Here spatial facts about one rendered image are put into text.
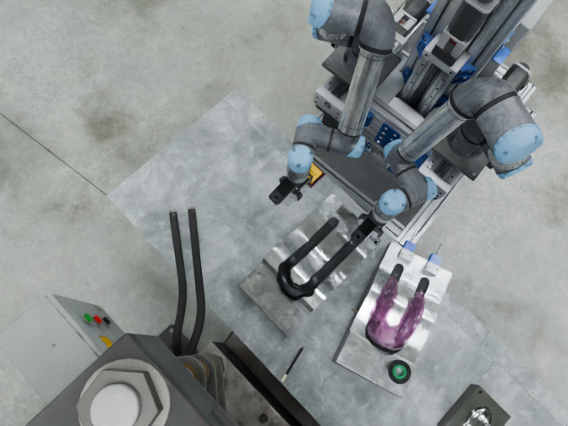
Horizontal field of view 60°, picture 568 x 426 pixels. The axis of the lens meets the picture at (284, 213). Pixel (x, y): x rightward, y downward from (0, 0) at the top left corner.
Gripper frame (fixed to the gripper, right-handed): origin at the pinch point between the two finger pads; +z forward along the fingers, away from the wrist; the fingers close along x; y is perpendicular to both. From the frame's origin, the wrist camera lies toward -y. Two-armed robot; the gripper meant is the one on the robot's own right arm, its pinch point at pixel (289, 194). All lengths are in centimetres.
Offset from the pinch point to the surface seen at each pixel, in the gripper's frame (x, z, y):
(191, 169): 37.7, 15.0, -17.1
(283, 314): -29.4, 8.8, -31.3
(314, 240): -18.2, 7.2, -3.8
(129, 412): -26, -111, -61
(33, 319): 11, -52, -79
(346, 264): -33.0, 6.5, -1.7
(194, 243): 12.4, 8.3, -36.9
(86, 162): 111, 95, -46
